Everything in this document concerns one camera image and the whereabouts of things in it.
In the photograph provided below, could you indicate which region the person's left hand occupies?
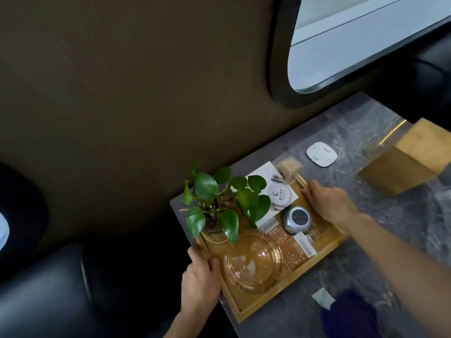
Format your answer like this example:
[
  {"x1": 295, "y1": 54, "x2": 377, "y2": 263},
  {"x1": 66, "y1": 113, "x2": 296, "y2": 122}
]
[{"x1": 181, "y1": 246, "x2": 222, "y2": 317}]

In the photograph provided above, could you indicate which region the white paper piece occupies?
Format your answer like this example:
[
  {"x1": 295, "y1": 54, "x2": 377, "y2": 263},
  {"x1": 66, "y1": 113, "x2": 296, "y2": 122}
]
[{"x1": 311, "y1": 287, "x2": 336, "y2": 311}]

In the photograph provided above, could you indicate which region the wooden serving tray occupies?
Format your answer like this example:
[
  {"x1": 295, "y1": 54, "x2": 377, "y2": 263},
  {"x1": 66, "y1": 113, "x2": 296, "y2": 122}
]
[{"x1": 194, "y1": 172, "x2": 350, "y2": 324}]

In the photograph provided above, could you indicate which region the white object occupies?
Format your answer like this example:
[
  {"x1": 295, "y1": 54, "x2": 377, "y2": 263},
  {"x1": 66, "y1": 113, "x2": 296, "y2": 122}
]
[{"x1": 0, "y1": 211, "x2": 10, "y2": 252}]

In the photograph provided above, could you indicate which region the person's left forearm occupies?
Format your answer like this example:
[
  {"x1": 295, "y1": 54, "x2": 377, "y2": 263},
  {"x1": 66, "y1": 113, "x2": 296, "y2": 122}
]
[{"x1": 163, "y1": 309, "x2": 213, "y2": 338}]

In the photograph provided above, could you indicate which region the purple cloth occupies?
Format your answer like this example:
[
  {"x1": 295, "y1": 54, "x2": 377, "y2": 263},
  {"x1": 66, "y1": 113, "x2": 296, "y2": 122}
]
[{"x1": 320, "y1": 288, "x2": 383, "y2": 338}]

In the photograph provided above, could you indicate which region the white card with round print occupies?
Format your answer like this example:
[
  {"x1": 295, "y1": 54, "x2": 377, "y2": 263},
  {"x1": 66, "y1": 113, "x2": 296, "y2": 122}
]
[{"x1": 230, "y1": 161, "x2": 299, "y2": 228}]

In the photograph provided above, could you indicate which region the rounded window with black frame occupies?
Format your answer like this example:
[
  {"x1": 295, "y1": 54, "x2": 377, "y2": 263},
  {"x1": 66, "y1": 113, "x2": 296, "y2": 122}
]
[{"x1": 267, "y1": 0, "x2": 451, "y2": 110}]

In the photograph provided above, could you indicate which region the golden wooden box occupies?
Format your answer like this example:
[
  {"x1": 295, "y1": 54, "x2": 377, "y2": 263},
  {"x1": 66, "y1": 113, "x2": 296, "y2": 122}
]
[{"x1": 358, "y1": 118, "x2": 451, "y2": 198}]

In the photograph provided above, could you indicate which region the green potted plant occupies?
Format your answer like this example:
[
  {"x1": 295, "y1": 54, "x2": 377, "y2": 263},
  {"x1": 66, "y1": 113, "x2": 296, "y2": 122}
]
[{"x1": 179, "y1": 162, "x2": 272, "y2": 245}]

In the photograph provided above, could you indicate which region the white square pad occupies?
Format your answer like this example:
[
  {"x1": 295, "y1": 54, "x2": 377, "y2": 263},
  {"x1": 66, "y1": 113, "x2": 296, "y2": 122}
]
[{"x1": 305, "y1": 141, "x2": 338, "y2": 169}]

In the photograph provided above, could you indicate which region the person's right forearm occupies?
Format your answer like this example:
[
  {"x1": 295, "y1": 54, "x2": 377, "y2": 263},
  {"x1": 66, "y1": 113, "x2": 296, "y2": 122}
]
[{"x1": 343, "y1": 212, "x2": 451, "y2": 338}]

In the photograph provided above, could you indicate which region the large brown dotted packet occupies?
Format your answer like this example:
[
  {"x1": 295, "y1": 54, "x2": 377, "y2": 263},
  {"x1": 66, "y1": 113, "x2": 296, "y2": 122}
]
[{"x1": 280, "y1": 232, "x2": 318, "y2": 273}]

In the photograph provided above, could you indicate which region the small brown dotted packet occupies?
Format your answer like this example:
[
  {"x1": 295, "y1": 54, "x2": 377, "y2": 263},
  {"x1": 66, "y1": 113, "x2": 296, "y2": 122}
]
[{"x1": 263, "y1": 217, "x2": 293, "y2": 245}]

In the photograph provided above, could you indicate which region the black leather seat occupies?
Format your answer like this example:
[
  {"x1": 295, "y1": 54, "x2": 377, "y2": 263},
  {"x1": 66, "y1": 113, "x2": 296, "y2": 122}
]
[{"x1": 0, "y1": 161, "x2": 191, "y2": 338}]

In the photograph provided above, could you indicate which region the clear glass ashtray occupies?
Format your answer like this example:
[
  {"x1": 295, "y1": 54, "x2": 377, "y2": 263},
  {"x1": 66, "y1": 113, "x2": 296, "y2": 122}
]
[{"x1": 224, "y1": 229, "x2": 284, "y2": 295}]

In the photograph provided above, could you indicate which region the person's right hand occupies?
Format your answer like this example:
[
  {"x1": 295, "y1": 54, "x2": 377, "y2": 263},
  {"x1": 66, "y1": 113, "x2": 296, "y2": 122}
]
[{"x1": 302, "y1": 180, "x2": 360, "y2": 228}]

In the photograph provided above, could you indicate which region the silver round device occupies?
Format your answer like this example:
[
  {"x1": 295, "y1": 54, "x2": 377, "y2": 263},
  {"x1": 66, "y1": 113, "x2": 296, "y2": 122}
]
[{"x1": 281, "y1": 206, "x2": 314, "y2": 235}]

